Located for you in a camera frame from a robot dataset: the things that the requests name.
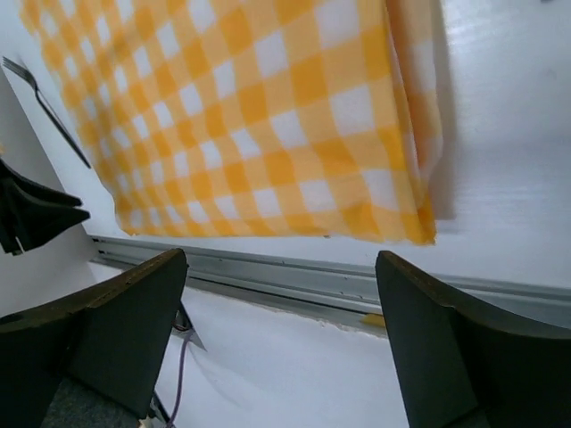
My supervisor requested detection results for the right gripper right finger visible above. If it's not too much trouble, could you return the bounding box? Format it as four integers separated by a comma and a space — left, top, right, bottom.
376, 251, 570, 427

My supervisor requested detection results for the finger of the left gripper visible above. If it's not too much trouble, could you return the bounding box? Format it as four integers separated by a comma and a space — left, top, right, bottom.
1, 195, 90, 256
1, 160, 82, 209

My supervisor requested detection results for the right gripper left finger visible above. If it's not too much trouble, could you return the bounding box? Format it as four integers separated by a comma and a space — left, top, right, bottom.
1, 249, 187, 427

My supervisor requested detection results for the black fork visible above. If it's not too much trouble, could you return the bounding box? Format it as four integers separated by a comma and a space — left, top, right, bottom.
2, 56, 91, 169

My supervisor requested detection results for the yellow white checkered cloth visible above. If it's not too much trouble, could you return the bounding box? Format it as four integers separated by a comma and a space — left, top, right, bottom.
19, 1, 443, 245

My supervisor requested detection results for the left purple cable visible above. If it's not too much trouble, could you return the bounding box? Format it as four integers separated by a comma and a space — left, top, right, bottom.
168, 332, 197, 428

